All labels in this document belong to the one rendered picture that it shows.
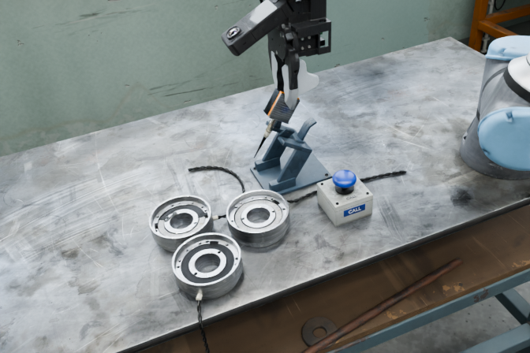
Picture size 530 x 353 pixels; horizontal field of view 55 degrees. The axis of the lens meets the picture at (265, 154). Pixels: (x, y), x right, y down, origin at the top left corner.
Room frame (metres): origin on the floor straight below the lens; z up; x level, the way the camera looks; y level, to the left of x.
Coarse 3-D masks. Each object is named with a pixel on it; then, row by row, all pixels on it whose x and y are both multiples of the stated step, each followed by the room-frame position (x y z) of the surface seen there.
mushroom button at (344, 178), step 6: (336, 174) 0.65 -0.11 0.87; (342, 174) 0.65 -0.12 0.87; (348, 174) 0.65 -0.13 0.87; (354, 174) 0.65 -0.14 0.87; (336, 180) 0.64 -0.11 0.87; (342, 180) 0.64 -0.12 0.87; (348, 180) 0.63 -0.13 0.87; (354, 180) 0.64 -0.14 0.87; (342, 186) 0.63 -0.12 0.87; (348, 186) 0.63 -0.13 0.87
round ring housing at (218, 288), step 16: (192, 240) 0.58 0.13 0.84; (208, 240) 0.58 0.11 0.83; (224, 240) 0.57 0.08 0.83; (176, 256) 0.54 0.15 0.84; (208, 256) 0.55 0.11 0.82; (224, 256) 0.54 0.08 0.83; (240, 256) 0.53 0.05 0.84; (176, 272) 0.51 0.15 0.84; (192, 272) 0.52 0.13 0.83; (240, 272) 0.51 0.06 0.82; (192, 288) 0.48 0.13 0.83; (208, 288) 0.48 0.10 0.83; (224, 288) 0.49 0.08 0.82
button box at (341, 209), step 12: (324, 180) 0.68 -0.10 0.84; (324, 192) 0.64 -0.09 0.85; (336, 192) 0.64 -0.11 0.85; (348, 192) 0.63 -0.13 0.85; (360, 192) 0.63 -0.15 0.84; (324, 204) 0.64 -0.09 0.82; (336, 204) 0.61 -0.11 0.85; (348, 204) 0.61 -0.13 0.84; (360, 204) 0.62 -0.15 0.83; (372, 204) 0.63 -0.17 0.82; (336, 216) 0.60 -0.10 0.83; (348, 216) 0.61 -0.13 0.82; (360, 216) 0.62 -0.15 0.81
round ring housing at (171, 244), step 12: (168, 204) 0.67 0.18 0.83; (180, 204) 0.67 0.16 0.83; (192, 204) 0.67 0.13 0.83; (204, 204) 0.66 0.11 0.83; (156, 216) 0.65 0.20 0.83; (180, 216) 0.65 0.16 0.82; (192, 216) 0.64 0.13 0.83; (168, 228) 0.62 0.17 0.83; (192, 228) 0.61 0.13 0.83; (204, 228) 0.60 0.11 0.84; (156, 240) 0.60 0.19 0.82; (168, 240) 0.58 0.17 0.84; (180, 240) 0.58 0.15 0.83
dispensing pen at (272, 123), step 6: (276, 90) 0.76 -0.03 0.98; (276, 96) 0.75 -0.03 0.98; (270, 102) 0.76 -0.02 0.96; (270, 108) 0.75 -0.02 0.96; (270, 120) 0.75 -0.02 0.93; (270, 126) 0.75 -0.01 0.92; (264, 132) 0.75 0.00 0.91; (270, 132) 0.75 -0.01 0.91; (264, 138) 0.74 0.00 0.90; (258, 150) 0.74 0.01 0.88
